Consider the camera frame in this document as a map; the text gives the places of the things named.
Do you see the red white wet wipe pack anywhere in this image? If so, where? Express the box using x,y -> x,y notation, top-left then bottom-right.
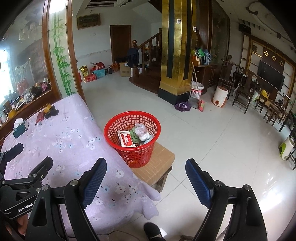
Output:
117,131 -> 136,148

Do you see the broom and dustpan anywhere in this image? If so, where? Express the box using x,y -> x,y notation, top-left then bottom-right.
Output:
188,62 -> 204,112

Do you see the floral purple tablecloth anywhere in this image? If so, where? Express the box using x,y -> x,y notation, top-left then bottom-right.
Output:
2,94 -> 161,234

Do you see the cardboard-wrapped stool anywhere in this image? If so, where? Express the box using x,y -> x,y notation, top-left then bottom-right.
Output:
132,142 -> 175,192

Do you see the green towel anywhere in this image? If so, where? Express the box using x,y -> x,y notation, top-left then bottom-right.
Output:
129,126 -> 142,145

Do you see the white cylindrical stool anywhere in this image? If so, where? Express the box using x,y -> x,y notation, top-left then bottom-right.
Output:
212,86 -> 228,108

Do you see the white plastic bucket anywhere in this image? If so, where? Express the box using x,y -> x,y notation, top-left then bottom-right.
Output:
190,81 -> 204,100

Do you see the white plastic bag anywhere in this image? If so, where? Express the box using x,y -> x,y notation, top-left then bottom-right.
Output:
135,124 -> 148,137

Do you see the wooden chair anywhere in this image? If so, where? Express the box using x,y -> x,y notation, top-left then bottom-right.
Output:
232,69 -> 257,114

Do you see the black remote pouch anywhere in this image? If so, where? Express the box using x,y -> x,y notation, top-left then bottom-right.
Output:
44,105 -> 59,119

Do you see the green tissue box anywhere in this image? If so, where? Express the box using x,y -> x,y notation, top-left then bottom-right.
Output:
13,118 -> 29,138

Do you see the wall television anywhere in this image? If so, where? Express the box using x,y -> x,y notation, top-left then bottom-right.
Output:
257,61 -> 285,91

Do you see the black shoe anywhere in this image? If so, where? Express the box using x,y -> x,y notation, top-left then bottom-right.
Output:
144,222 -> 165,241

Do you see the red plastic mesh basket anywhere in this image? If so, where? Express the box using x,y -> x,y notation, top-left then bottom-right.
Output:
104,110 -> 161,168

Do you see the golden pillar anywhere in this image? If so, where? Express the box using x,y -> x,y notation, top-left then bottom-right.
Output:
158,0 -> 197,105

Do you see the cardboard carton on floor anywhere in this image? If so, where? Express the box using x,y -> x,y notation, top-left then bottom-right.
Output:
119,62 -> 131,77

